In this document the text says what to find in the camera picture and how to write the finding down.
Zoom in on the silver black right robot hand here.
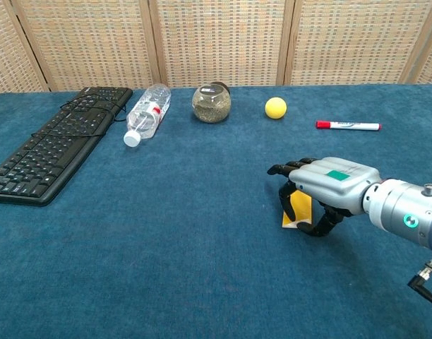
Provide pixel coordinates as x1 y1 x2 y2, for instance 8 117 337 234
267 156 382 238

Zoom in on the red capped whiteboard marker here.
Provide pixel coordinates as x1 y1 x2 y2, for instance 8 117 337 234
316 120 383 132

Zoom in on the yellow foam ball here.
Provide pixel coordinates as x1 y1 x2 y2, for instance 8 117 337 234
265 97 288 120

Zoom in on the round glass jar with grains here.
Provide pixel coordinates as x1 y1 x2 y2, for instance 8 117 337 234
191 81 232 124

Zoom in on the blue table cloth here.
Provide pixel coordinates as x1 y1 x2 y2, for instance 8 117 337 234
0 83 432 339

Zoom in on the woven folding screen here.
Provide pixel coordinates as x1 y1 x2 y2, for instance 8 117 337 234
0 0 432 97

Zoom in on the clear plastic water bottle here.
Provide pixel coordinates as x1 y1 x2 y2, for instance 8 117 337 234
123 83 172 148

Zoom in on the black computer keyboard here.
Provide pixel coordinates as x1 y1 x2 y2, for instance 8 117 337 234
0 86 133 207

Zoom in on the black arm cable with connector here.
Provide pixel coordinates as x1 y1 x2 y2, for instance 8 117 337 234
407 251 432 308

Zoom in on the black keyboard cable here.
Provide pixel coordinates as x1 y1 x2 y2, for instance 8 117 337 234
30 93 130 139

